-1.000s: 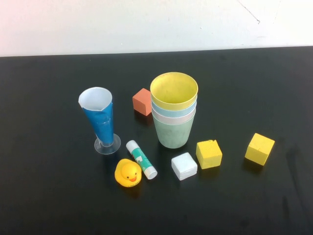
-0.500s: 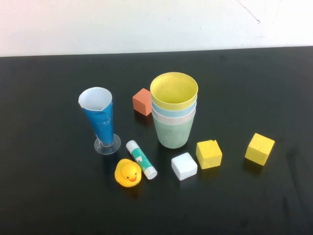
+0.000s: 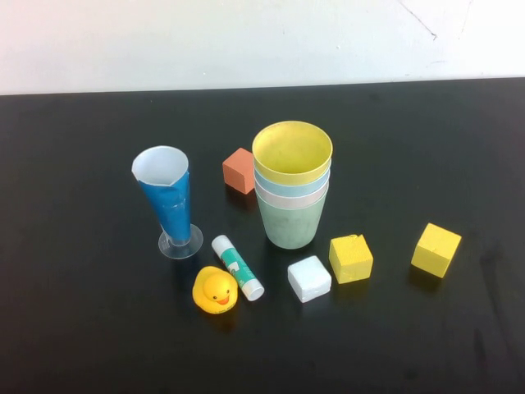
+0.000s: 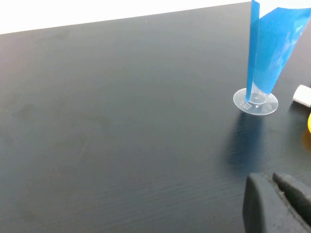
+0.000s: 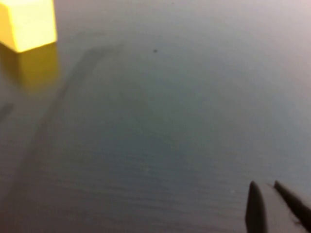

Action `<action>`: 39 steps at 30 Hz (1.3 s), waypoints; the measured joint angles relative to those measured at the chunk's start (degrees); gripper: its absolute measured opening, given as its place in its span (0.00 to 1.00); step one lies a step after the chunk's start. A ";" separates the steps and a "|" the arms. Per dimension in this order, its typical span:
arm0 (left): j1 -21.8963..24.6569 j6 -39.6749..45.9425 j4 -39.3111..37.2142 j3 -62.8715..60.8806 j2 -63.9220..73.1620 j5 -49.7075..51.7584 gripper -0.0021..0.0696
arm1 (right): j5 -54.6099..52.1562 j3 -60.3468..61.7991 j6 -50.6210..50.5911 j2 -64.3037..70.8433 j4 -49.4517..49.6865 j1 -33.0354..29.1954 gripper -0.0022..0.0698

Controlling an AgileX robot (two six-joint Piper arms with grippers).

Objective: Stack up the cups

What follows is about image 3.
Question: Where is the yellow rubber duck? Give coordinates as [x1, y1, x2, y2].
[192, 265, 240, 316]

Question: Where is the yellow cube with notched corner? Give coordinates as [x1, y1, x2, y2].
[328, 234, 374, 284]

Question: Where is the plain yellow cube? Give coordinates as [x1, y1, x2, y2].
[411, 222, 463, 279]

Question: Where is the yellow plastic cup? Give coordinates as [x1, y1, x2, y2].
[252, 119, 334, 186]

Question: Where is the pink plastic cup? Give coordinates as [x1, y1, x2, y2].
[254, 180, 329, 210]

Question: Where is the light blue plastic cup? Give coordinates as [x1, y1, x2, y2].
[253, 166, 331, 198]

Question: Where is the clear plastic conical measuring glass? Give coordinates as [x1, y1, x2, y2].
[157, 223, 204, 260]

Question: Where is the green plastic cup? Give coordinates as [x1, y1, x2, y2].
[257, 190, 328, 250]

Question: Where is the blue and white paper cone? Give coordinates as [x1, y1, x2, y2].
[130, 144, 192, 241]

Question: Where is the white foam cube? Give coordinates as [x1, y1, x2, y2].
[286, 255, 332, 305]

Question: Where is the orange foam cube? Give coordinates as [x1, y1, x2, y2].
[221, 148, 256, 195]

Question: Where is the white and green glue stick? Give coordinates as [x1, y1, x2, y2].
[211, 235, 266, 302]

